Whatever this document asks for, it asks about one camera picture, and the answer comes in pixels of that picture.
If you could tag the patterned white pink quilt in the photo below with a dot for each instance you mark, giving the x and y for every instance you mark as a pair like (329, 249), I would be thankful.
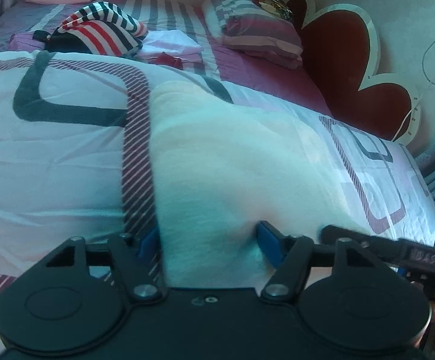
(75, 156)

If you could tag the colourful item on pillow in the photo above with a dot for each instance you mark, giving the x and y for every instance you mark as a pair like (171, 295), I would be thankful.
(277, 8)

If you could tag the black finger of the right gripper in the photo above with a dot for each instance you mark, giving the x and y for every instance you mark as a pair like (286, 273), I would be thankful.
(386, 250)

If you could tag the red white headboard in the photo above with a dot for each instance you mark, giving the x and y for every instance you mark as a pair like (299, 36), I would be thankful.
(342, 55)

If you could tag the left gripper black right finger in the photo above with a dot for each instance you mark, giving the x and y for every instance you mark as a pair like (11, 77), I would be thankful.
(343, 293)

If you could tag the white folded cloth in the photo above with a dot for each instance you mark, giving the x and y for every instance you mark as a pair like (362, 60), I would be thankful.
(173, 43)

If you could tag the cream knit sweater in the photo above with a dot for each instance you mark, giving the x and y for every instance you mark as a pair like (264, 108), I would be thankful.
(218, 169)

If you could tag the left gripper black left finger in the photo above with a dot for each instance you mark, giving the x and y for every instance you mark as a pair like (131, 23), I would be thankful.
(78, 294)

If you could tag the striped pillow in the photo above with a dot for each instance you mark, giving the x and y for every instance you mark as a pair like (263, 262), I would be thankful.
(241, 25)

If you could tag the striped purple bedsheet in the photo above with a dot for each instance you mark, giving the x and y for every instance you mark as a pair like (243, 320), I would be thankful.
(217, 61)

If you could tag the striped folded garment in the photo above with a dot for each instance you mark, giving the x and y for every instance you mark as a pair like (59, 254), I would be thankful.
(99, 28)

